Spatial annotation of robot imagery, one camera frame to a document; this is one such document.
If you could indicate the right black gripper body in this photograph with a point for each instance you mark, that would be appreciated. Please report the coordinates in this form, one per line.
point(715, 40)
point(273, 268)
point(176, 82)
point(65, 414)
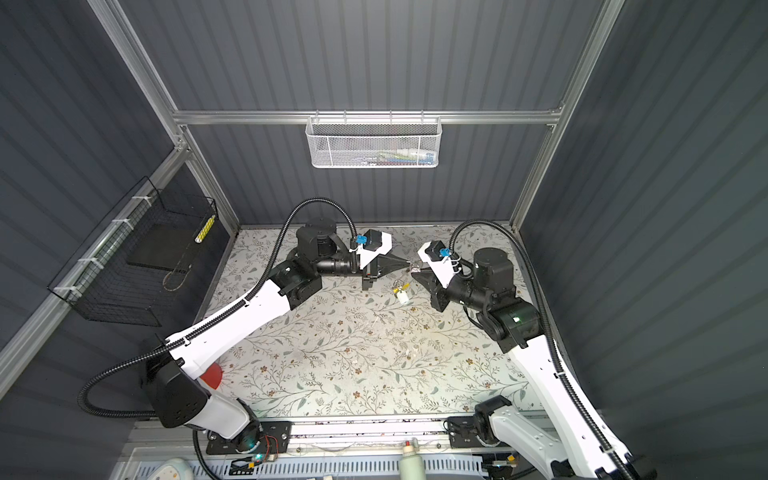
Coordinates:
point(440, 297)

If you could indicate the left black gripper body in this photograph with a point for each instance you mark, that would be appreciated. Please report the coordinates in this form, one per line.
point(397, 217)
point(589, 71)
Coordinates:
point(368, 275)

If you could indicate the large keyring with yellow grip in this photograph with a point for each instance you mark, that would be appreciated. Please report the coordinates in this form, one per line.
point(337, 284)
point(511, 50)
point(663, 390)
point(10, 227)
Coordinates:
point(401, 287)

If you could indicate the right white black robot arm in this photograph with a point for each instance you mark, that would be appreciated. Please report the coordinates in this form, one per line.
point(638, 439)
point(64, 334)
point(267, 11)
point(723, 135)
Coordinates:
point(582, 446)

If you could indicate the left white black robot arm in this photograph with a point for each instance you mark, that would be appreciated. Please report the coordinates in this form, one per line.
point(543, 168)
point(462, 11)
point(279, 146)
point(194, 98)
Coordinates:
point(173, 382)

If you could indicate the white bottle with red cap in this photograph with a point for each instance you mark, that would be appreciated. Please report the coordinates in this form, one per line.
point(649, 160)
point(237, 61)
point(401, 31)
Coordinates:
point(411, 465)

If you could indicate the yellow green marker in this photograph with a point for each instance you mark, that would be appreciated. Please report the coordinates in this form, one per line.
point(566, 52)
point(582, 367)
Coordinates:
point(205, 229)

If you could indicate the red cup with pens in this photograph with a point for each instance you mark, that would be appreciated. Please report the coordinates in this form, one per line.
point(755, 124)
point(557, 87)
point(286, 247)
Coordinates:
point(213, 376)

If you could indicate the white rounded device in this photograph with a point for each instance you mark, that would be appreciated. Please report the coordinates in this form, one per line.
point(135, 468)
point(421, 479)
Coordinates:
point(172, 469)

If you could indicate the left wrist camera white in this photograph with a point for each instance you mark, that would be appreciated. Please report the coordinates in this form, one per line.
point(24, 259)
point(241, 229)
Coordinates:
point(370, 245)

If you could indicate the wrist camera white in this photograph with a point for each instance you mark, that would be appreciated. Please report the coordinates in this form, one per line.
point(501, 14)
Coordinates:
point(370, 245)
point(440, 261)

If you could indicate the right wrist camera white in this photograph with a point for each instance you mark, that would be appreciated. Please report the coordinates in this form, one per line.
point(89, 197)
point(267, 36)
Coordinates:
point(440, 261)

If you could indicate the white wire basket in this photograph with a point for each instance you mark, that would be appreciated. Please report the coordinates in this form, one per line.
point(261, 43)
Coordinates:
point(386, 141)

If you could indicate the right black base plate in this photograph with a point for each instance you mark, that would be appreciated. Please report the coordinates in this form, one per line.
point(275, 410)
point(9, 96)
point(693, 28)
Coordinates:
point(463, 434)

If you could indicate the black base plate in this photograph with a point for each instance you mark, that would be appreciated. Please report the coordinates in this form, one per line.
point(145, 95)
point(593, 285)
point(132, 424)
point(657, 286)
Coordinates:
point(270, 438)
point(463, 434)

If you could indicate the aluminium rail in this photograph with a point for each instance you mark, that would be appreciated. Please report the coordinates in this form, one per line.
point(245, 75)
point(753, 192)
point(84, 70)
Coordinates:
point(348, 434)

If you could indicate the white slotted cable duct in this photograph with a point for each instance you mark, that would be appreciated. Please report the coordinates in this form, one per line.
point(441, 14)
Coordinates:
point(437, 466)

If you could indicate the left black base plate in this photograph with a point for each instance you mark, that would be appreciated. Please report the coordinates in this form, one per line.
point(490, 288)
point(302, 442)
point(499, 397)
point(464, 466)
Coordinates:
point(270, 438)

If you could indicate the black wire basket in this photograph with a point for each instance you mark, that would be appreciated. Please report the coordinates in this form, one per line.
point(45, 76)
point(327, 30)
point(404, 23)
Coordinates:
point(145, 269)

